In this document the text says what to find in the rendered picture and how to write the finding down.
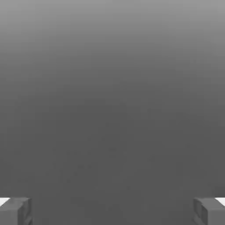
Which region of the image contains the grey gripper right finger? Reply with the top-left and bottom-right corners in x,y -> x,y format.
192,196 -> 225,225

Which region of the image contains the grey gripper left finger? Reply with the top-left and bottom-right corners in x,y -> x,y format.
0,196 -> 33,225

